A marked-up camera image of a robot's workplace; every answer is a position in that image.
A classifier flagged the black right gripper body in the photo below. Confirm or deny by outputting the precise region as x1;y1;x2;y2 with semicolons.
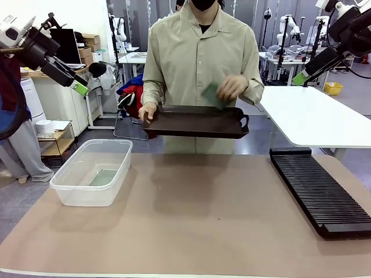
305;46;339;76

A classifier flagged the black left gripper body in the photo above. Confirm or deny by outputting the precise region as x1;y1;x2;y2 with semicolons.
40;57;75;87

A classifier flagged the green perforated circuit board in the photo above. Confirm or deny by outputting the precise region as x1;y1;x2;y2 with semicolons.
202;83;228;110
89;169;119;186

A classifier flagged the dark brown plastic tray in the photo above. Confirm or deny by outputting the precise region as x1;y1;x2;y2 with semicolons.
140;104;250;140

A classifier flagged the person's left forearm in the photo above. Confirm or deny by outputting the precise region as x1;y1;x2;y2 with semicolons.
236;78;265;107

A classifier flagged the person's right forearm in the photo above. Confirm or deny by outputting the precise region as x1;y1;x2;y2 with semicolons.
141;81;166;107

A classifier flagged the person's left hand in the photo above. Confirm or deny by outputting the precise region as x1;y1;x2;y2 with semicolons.
216;75;249;101

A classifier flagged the person's right hand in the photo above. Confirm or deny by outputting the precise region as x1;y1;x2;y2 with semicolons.
138;103;159;124

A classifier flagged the black cap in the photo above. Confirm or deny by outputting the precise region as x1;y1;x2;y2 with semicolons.
88;62;107;78

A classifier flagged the white cabinet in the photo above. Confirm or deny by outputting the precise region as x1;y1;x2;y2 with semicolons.
28;65;91;137

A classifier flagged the black computer monitor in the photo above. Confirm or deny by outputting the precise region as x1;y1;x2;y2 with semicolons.
49;28;82;66

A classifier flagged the grey white garment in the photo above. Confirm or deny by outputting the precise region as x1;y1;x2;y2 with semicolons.
86;65;122;97

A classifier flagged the black tripod pole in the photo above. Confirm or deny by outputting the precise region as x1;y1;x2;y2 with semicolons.
303;17;325;87

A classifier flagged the yellow plastic basket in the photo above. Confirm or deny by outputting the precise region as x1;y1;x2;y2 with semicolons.
323;82;344;96

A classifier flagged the white air purifier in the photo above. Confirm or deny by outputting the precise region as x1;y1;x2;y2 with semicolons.
19;76;47;122

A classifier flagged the round white device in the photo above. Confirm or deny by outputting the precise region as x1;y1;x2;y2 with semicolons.
35;119;55;136

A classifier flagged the red blue clothes pile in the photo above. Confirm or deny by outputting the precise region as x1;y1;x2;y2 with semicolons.
116;74;146;119

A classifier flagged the white background desk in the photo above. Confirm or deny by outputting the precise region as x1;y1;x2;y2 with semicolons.
117;52;148;79

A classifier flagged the small wooden metal shelf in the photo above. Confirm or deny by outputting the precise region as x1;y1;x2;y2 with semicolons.
37;121;77;168

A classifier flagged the black lamp stand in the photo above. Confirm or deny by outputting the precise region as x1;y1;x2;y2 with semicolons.
262;8;273;85

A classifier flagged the bystander in grey trousers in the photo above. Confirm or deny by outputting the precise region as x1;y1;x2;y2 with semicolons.
0;54;55;184

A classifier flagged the clear plastic storage box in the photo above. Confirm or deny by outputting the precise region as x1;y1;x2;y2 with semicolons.
49;138;134;207

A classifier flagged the person's beige shirt torso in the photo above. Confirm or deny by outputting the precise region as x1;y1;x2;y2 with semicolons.
141;0;265;154

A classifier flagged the black slotted PCB rack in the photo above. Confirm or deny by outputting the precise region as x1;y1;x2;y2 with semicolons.
269;147;371;240

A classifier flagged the black face mask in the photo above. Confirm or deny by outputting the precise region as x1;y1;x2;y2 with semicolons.
190;0;217;12

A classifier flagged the black left wrist mount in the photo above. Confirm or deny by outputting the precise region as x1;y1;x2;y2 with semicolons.
16;12;63;71

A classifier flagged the black wrist mount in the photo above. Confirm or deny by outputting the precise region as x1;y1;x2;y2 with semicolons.
329;5;371;57
16;12;63;71

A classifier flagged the black right wrist mount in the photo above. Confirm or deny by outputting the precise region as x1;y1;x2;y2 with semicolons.
329;5;371;57

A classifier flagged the metal chair frame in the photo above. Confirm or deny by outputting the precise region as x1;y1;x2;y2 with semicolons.
113;111;149;142

